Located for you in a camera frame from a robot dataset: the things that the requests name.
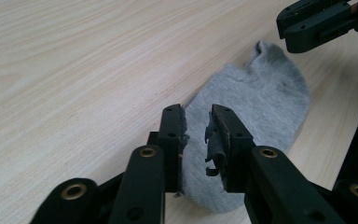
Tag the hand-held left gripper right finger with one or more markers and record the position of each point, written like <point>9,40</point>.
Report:
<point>233,146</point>

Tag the grey ankle sock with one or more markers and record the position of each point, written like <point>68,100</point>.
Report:
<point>261,99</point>

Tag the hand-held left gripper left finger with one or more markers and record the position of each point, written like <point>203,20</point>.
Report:
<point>171,140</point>

